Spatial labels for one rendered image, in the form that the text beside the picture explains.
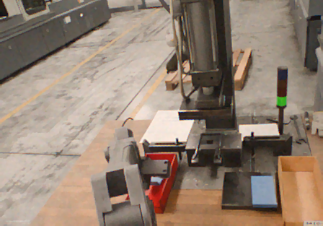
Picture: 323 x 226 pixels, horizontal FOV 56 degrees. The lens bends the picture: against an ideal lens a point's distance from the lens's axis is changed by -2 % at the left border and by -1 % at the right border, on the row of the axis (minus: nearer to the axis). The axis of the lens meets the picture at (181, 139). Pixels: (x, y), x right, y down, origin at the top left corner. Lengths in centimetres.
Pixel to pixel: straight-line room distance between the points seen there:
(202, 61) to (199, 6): 16
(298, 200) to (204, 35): 58
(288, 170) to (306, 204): 16
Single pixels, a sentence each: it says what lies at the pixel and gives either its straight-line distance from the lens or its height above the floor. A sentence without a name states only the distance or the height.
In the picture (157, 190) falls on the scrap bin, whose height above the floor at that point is 91.
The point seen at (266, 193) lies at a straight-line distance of 100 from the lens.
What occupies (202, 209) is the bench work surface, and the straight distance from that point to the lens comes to 99.
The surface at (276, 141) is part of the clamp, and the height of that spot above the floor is 97.
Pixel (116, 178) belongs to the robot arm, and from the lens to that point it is 60.
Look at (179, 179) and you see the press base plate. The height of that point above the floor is 90.
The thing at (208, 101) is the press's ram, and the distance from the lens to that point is 98.
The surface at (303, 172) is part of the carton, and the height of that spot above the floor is 91.
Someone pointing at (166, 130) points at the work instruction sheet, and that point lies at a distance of 141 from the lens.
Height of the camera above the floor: 161
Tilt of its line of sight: 33 degrees down
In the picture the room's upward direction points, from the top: 10 degrees counter-clockwise
